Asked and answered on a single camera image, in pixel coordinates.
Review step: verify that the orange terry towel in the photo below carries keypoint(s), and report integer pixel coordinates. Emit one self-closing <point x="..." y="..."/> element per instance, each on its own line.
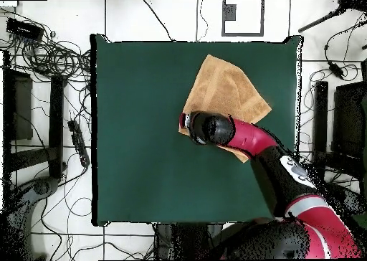
<point x="226" y="89"/>

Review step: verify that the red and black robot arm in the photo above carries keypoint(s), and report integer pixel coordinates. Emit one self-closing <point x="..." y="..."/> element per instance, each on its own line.
<point x="249" y="137"/>

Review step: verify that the dark green table cloth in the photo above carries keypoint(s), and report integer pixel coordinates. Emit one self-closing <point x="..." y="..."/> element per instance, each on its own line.
<point x="129" y="100"/>

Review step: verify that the black power strip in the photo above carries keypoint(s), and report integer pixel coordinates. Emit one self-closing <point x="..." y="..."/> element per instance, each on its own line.
<point x="78" y="142"/>

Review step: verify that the grey black chair base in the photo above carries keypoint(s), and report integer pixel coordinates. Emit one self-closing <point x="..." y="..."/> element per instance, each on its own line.
<point x="40" y="188"/>

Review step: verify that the black power adapter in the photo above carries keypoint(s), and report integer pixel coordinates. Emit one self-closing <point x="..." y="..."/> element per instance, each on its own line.
<point x="336" y="70"/>

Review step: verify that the black tripod pole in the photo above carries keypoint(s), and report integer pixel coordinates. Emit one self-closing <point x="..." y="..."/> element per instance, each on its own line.
<point x="321" y="21"/>

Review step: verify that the dark green floor object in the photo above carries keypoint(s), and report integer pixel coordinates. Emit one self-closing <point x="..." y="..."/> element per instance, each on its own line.
<point x="361" y="219"/>

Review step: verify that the grey square floor frame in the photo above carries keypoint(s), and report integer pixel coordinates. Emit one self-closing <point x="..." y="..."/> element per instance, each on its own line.
<point x="223" y="17"/>

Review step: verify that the black metal frame stand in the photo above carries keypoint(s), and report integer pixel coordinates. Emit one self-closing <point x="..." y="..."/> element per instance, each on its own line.
<point x="56" y="123"/>
<point x="349" y="120"/>

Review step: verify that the black network switch box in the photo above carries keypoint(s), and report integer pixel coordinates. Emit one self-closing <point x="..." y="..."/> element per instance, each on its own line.
<point x="24" y="28"/>

